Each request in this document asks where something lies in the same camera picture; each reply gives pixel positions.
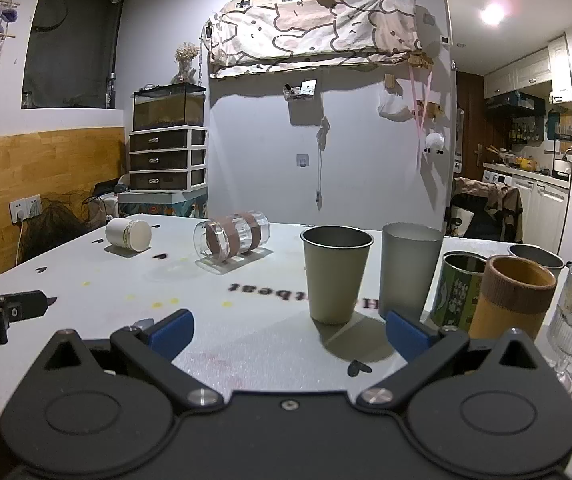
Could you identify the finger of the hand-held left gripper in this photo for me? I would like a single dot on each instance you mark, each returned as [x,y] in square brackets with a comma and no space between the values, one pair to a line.
[26,303]

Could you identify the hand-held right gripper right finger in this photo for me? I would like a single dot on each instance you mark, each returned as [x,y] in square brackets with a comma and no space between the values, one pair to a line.
[406,335]

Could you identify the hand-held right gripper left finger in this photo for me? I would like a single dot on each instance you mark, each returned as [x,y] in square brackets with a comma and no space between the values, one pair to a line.
[172,334]

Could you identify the white cup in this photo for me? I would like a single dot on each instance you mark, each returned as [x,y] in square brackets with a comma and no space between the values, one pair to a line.
[128,233]

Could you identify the clear glass cup brown bands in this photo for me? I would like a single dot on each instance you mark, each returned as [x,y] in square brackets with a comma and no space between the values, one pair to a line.
[231,237]

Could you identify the grey frosted cup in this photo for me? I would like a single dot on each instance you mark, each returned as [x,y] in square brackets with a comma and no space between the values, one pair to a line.
[408,275]

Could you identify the green printed cup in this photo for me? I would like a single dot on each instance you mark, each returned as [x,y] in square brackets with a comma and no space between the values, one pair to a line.
[453,292]

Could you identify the metal cup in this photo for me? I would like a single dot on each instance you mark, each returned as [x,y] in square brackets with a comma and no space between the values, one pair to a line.
[336,275]

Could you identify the brown bamboo cup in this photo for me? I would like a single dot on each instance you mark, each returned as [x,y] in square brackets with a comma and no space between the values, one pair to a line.
[511,300]

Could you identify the dark netting pile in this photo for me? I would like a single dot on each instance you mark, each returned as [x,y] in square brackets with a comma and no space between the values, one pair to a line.
[53,227]

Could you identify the chair with draped jacket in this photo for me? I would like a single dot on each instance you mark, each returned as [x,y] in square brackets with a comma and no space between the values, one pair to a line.
[486,210]

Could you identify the grey metal bowl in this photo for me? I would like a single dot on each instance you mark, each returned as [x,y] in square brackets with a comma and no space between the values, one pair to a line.
[536,256]

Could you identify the white drawer unit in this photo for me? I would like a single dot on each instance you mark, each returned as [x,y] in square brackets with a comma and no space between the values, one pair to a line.
[166,160]

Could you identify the white washing machine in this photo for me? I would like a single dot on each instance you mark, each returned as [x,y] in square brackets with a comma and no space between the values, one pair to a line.
[497,177]

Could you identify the white sheep plush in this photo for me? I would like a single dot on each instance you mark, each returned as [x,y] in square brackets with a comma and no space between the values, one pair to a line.
[434,143]

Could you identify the brown wooden door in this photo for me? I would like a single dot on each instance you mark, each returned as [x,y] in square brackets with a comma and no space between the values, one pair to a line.
[468,125]

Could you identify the glass fish tank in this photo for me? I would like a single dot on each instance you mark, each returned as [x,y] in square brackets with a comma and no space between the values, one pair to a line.
[168,107]

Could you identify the dried flowers in vase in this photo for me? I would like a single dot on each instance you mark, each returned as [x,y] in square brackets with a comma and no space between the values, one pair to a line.
[186,60]

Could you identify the white wall power outlet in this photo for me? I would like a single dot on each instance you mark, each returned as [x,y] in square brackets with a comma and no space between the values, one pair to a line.
[25,208]

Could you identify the white wall hook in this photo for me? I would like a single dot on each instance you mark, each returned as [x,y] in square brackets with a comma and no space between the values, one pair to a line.
[302,160]

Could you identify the white wall bag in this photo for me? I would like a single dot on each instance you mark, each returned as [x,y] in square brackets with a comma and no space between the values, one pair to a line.
[393,105]

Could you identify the small wall shelf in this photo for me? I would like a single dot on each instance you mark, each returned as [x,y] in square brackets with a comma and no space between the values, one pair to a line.
[300,92]

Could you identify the white kitchen wall cabinets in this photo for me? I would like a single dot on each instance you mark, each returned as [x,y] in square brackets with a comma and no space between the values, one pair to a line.
[526,70]

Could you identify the white wall thermostat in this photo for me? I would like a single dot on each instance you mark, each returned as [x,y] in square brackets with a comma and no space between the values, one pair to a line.
[444,40]

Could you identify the printed cloth on wall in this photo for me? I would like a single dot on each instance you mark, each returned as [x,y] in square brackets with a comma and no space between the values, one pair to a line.
[311,30]

